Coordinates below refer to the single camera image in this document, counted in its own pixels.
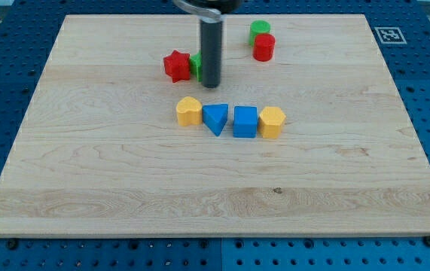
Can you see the white fiducial marker tag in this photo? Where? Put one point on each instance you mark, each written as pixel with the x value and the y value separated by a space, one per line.
pixel 390 35

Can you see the yellow hexagon block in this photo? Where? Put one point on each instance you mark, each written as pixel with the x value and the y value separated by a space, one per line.
pixel 271 121

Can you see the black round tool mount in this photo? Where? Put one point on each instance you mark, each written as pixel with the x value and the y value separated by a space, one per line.
pixel 224 6

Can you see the black bolt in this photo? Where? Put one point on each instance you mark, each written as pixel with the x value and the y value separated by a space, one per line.
pixel 426 241
pixel 12 244

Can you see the black bolt front right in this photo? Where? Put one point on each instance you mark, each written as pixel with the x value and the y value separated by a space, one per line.
pixel 426 241

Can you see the yellow heart block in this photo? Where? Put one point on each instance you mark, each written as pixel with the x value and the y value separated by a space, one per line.
pixel 189 111

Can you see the green star block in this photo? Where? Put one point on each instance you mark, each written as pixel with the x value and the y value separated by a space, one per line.
pixel 195 62

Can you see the green cylinder block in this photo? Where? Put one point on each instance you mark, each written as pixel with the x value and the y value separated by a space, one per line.
pixel 258 27

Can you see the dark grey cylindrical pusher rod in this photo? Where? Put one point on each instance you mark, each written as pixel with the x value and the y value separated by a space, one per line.
pixel 211 34

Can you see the black bolt front left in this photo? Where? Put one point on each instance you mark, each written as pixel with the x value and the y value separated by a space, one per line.
pixel 12 244

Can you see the blue cube block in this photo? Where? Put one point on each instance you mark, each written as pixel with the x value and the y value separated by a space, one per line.
pixel 245 122

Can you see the light wooden board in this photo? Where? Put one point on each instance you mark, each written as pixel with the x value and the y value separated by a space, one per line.
pixel 100 153

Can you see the red star block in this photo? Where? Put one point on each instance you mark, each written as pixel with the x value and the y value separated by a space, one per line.
pixel 177 66

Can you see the red cylinder block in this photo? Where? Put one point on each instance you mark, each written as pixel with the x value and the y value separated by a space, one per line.
pixel 263 49

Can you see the blue triangle block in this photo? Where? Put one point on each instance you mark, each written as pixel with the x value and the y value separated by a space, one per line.
pixel 215 117

